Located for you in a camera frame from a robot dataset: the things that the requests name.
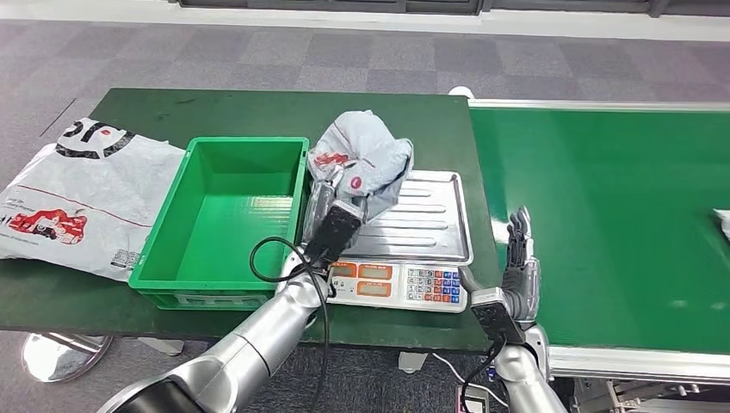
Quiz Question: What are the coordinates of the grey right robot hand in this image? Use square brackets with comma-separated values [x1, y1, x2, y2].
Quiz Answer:
[459, 206, 541, 324]

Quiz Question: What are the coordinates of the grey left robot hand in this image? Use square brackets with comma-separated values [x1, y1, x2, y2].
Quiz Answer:
[302, 162, 369, 243]

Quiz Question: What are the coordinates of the grey courier parcel red print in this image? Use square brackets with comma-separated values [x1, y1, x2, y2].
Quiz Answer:
[306, 109, 415, 224]
[711, 207, 730, 241]

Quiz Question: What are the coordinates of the green conveyor belt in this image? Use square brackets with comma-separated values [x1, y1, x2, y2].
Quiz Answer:
[467, 97, 730, 413]

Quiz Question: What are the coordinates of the grey floor socket box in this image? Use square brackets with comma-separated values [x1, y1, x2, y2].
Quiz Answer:
[454, 385, 490, 413]

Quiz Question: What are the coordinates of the white electronic scale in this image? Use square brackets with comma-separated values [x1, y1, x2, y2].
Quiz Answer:
[325, 257, 469, 314]

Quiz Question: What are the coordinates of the green plastic crate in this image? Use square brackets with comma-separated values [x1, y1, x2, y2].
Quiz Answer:
[128, 136, 311, 311]

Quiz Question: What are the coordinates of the steel scale tray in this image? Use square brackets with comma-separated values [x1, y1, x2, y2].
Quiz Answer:
[336, 170, 474, 268]

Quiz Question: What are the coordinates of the white table foot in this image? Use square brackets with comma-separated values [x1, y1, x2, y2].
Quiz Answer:
[135, 336, 185, 357]
[397, 350, 429, 375]

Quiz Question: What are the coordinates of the large flat grey courier bag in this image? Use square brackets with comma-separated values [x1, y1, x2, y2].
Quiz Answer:
[0, 117, 187, 282]

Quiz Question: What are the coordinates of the round chrome table base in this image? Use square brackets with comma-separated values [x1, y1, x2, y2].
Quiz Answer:
[21, 332, 114, 384]

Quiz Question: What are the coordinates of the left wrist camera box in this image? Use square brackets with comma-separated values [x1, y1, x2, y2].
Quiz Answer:
[303, 202, 364, 269]

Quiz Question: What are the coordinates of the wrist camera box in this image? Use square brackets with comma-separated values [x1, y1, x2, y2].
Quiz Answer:
[303, 202, 364, 269]
[470, 287, 527, 346]

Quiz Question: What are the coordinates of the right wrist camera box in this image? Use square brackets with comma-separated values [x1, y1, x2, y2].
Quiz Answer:
[470, 287, 527, 346]

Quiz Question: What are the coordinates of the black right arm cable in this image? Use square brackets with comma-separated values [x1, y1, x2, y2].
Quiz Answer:
[459, 339, 509, 413]

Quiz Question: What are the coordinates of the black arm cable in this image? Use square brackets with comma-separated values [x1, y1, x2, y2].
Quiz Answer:
[459, 339, 509, 413]
[249, 236, 332, 413]

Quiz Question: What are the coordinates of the white floor cable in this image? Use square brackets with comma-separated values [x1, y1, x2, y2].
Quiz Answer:
[430, 352, 503, 400]

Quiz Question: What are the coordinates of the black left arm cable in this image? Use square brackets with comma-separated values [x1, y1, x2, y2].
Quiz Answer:
[249, 236, 332, 413]

